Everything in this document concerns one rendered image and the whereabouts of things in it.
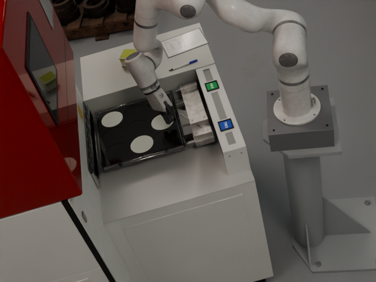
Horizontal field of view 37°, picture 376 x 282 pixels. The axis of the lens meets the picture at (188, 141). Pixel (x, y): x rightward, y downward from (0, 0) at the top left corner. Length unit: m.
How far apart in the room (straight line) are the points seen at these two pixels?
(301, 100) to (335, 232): 0.99
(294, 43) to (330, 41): 2.21
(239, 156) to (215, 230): 0.38
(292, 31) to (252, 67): 2.04
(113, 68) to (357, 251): 1.51
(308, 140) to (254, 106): 1.49
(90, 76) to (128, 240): 0.83
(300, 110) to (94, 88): 0.97
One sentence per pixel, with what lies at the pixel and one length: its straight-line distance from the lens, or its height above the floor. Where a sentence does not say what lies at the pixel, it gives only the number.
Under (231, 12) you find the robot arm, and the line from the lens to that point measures 1.97.
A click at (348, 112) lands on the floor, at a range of 3.62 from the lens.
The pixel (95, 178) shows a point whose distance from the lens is 2.30.
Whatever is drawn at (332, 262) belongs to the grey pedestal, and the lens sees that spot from 2.93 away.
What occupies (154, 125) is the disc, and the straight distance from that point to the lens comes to 2.43.
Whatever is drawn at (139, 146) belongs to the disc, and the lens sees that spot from 2.36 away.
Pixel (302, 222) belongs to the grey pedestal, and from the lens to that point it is 2.80.
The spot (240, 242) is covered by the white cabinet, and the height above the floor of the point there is 0.44.
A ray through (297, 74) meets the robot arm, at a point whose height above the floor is 1.16.
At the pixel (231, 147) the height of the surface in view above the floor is 0.96.
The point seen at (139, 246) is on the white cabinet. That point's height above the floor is 0.62.
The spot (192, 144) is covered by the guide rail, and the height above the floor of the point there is 0.84.
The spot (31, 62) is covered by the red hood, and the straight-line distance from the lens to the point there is 1.66.
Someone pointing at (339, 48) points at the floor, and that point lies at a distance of 4.11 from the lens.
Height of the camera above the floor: 2.52
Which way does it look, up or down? 44 degrees down
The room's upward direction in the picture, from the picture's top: 17 degrees counter-clockwise
